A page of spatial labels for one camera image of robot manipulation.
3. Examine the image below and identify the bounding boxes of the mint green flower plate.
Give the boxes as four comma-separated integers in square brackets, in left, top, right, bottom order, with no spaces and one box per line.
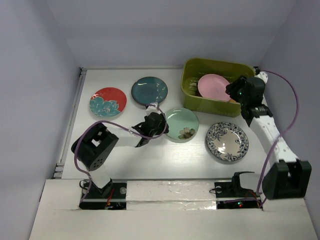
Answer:
[165,107,200,142]

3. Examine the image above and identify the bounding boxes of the pink plate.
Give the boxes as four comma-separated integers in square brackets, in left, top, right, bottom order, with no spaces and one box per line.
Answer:
[197,74,231,102]

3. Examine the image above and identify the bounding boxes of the dark teal blossom plate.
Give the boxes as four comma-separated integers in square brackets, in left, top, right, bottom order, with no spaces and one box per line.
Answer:
[131,76,169,106]

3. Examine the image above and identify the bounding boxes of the red plate with teal flower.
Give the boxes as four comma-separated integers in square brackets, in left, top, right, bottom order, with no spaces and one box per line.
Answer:
[89,87,127,119]

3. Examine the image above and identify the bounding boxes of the blue white floral plate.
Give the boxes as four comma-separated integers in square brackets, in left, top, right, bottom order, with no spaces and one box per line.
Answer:
[205,122,249,162]

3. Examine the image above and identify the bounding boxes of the orange woven plate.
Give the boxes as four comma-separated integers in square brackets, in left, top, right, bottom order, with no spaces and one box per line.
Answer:
[228,99,238,104]

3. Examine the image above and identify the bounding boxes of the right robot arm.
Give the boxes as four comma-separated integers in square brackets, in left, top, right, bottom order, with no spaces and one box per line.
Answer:
[225,71,312,200]

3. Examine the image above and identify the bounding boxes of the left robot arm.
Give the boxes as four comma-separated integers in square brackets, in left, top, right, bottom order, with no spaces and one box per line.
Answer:
[71,112,169,201]

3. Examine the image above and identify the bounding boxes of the green plastic bin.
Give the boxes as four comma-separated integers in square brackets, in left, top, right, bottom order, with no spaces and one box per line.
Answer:
[180,57,255,118]

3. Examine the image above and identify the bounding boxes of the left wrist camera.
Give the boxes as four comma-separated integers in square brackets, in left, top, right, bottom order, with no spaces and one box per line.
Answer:
[145,102,159,116]

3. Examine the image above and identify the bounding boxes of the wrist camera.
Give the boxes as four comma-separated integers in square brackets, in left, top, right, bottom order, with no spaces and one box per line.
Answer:
[145,102,159,116]
[255,71,268,84]

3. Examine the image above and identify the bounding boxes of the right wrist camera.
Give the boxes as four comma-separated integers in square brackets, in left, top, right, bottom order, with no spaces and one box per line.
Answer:
[255,71,268,84]

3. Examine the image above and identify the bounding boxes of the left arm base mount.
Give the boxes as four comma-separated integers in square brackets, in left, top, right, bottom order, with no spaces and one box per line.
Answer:
[79,180,127,210]

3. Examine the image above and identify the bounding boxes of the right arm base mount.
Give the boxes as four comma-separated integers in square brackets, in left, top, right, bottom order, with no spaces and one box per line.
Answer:
[209,182,262,210]

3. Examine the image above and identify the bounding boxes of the aluminium frame rail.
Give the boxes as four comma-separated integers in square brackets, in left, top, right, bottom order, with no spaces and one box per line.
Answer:
[51,67,87,180]

